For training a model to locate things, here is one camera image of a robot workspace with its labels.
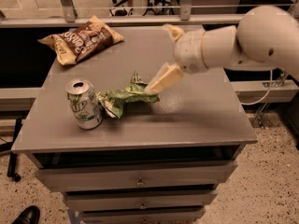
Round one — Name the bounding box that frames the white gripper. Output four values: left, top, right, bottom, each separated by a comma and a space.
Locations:
145, 24, 207, 95

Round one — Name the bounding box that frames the green jalapeno chip bag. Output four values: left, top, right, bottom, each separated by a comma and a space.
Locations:
96, 72, 160, 119

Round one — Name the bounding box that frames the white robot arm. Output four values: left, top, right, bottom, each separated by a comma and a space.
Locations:
145, 7, 299, 95

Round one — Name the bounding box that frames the brown yellow chip bag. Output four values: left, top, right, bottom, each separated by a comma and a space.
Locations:
38, 16, 124, 65

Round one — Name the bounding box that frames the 7up soda can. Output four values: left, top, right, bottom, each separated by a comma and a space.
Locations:
66, 78, 102, 130

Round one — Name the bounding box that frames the grey drawer cabinet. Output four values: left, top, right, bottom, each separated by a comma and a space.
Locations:
13, 27, 257, 224

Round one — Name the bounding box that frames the metal railing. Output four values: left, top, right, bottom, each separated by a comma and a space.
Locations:
0, 0, 298, 27

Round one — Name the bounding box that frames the black stand leg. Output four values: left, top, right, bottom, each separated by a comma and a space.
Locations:
7, 118, 21, 182

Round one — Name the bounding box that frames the black shoe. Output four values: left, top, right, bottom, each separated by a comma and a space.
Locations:
11, 205, 40, 224

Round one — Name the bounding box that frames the white cable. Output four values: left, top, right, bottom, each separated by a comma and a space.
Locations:
240, 68, 276, 106

